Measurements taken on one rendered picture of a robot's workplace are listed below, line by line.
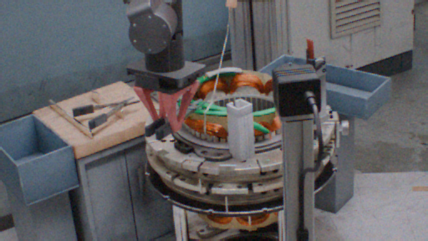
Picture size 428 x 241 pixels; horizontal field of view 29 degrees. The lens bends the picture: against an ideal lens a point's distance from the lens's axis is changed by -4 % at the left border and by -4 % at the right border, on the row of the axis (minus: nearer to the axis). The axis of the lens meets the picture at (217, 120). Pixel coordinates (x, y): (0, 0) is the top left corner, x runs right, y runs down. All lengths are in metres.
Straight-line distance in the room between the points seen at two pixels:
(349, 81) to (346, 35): 2.25
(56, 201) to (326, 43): 2.50
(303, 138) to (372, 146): 2.73
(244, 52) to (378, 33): 2.26
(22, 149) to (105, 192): 0.19
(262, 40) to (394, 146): 1.83
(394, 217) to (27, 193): 0.74
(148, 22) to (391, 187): 0.88
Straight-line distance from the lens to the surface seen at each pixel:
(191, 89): 1.23
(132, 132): 1.51
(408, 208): 1.77
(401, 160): 3.50
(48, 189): 1.49
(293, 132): 0.87
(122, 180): 1.56
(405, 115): 3.87
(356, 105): 1.58
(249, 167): 1.29
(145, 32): 1.11
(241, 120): 1.28
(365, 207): 1.76
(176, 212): 1.43
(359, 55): 4.03
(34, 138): 1.63
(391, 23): 4.13
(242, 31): 1.85
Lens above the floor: 1.74
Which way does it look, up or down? 27 degrees down
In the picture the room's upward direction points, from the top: 4 degrees counter-clockwise
